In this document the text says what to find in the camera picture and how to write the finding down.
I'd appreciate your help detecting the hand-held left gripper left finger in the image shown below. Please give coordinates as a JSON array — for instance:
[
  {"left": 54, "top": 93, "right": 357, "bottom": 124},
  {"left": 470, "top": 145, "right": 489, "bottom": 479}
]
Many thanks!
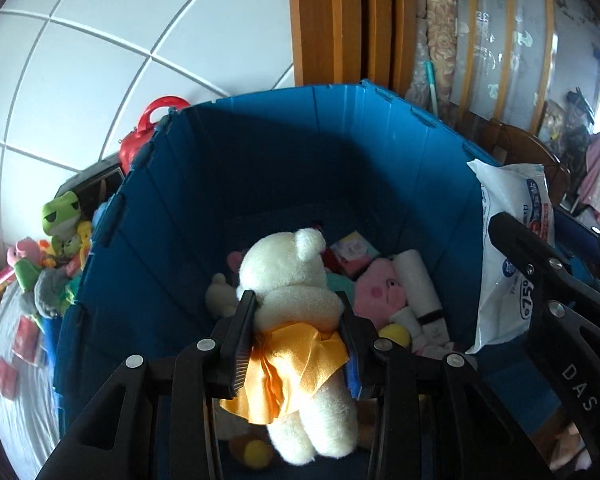
[{"left": 34, "top": 289, "right": 258, "bottom": 480}]

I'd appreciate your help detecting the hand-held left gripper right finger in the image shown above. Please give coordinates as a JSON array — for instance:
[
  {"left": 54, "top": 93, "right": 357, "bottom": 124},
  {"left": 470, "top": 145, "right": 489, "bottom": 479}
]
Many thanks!
[{"left": 336, "top": 302, "right": 556, "bottom": 480}]

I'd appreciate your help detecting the white wet wipes pack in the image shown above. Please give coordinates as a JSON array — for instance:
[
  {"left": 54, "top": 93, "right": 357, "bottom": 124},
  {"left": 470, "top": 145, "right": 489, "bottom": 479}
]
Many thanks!
[{"left": 466, "top": 158, "right": 556, "bottom": 356}]

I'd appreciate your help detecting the white teddy bear orange skirt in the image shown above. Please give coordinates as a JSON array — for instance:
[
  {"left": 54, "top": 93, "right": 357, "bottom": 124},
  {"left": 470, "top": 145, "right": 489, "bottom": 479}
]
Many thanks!
[{"left": 205, "top": 227, "right": 361, "bottom": 466}]

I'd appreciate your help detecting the blue plastic storage crate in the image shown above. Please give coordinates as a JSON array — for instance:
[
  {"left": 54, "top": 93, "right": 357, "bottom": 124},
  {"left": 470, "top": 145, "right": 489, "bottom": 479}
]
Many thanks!
[{"left": 52, "top": 79, "right": 600, "bottom": 480}]

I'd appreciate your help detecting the person's right hand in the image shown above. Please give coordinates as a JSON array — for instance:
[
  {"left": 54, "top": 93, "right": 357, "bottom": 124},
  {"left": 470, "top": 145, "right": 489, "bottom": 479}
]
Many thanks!
[{"left": 550, "top": 422, "right": 597, "bottom": 471}]

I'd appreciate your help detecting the yellow ball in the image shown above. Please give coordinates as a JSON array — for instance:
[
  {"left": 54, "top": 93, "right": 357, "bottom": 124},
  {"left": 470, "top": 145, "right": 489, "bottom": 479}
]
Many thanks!
[
  {"left": 243, "top": 440, "right": 275, "bottom": 468},
  {"left": 377, "top": 324, "right": 412, "bottom": 348}
]

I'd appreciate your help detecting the pink pig-face plush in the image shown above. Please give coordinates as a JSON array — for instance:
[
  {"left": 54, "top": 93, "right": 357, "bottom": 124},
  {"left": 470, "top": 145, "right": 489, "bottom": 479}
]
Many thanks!
[{"left": 355, "top": 256, "right": 408, "bottom": 328}]

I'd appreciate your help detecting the teal white box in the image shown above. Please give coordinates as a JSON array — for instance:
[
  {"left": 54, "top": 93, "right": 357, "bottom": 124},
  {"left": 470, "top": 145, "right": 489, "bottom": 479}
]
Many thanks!
[{"left": 325, "top": 272, "right": 356, "bottom": 298}]

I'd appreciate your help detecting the wooden chair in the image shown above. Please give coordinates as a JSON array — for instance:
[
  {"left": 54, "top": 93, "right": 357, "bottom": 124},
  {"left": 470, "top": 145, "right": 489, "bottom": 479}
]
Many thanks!
[{"left": 460, "top": 110, "right": 571, "bottom": 206}]

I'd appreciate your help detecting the white cylindrical bottle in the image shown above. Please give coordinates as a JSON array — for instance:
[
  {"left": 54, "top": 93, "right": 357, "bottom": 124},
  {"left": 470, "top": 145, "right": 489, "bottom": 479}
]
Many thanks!
[{"left": 392, "top": 250, "right": 446, "bottom": 328}]

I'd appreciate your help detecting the small pink box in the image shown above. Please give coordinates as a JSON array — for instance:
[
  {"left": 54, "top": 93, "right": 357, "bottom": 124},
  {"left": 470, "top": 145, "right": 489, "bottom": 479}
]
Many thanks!
[{"left": 330, "top": 230, "right": 381, "bottom": 276}]

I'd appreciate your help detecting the heap of plastic bags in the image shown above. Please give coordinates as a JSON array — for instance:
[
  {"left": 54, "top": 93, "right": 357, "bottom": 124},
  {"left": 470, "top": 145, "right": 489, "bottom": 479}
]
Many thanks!
[{"left": 542, "top": 87, "right": 600, "bottom": 161}]

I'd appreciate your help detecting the yellow plastic toy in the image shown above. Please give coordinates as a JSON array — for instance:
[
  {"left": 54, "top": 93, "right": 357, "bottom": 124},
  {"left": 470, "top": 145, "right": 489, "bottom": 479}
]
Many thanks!
[{"left": 77, "top": 220, "right": 93, "bottom": 261}]

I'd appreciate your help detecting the grey furry plush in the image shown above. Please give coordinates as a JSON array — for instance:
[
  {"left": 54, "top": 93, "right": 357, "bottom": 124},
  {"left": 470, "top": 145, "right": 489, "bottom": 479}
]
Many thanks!
[{"left": 32, "top": 267, "right": 71, "bottom": 318}]

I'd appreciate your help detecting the wooden glass screen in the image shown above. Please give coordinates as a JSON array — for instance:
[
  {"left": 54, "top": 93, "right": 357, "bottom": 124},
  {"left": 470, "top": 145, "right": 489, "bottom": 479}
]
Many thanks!
[{"left": 450, "top": 0, "right": 561, "bottom": 131}]

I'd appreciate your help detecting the pink floral tissue pack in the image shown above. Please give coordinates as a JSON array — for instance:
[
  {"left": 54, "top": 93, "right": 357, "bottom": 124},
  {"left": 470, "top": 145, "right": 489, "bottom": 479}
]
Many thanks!
[{"left": 12, "top": 316, "right": 41, "bottom": 363}]

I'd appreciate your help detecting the black box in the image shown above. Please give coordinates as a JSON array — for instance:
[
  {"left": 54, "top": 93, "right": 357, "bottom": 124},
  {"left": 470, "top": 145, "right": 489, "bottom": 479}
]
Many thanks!
[{"left": 67, "top": 157, "right": 126, "bottom": 206}]

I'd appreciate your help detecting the green frog plush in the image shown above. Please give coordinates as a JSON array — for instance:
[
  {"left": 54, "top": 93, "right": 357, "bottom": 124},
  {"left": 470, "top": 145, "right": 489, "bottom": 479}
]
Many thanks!
[{"left": 41, "top": 191, "right": 83, "bottom": 241}]

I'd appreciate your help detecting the pale striped tablecloth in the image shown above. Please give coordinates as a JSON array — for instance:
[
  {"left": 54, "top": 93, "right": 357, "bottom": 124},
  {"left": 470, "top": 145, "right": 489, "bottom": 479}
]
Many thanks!
[{"left": 0, "top": 280, "right": 66, "bottom": 461}]

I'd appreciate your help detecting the bright green plush toy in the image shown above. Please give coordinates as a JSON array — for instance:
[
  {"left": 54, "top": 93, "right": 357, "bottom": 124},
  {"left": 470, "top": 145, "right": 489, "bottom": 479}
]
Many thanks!
[{"left": 12, "top": 260, "right": 41, "bottom": 291}]

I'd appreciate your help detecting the red bear-shaped case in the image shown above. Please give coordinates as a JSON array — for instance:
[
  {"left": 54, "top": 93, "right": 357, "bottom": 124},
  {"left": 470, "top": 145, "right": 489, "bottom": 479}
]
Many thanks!
[{"left": 119, "top": 96, "right": 191, "bottom": 173}]

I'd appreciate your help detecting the rolled patterned carpet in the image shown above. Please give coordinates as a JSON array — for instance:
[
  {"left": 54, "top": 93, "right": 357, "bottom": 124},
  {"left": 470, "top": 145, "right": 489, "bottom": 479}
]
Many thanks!
[{"left": 405, "top": 0, "right": 471, "bottom": 111}]

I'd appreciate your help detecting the small red packet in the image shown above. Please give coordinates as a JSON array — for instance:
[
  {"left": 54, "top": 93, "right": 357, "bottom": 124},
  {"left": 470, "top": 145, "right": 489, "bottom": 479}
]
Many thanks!
[{"left": 0, "top": 360, "right": 20, "bottom": 398}]

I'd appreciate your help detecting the pink pig plush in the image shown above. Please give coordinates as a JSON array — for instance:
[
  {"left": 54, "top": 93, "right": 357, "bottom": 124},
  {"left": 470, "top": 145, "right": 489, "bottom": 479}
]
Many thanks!
[{"left": 6, "top": 237, "right": 43, "bottom": 266}]

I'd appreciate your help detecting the teal mop handle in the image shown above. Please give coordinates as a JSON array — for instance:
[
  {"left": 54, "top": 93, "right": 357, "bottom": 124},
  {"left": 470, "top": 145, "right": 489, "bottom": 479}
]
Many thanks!
[{"left": 422, "top": 60, "right": 441, "bottom": 116}]

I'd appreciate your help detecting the wooden wall frame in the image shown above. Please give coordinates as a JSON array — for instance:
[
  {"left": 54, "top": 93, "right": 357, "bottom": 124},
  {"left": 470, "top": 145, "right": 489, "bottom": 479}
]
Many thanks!
[{"left": 286, "top": 0, "right": 421, "bottom": 103}]

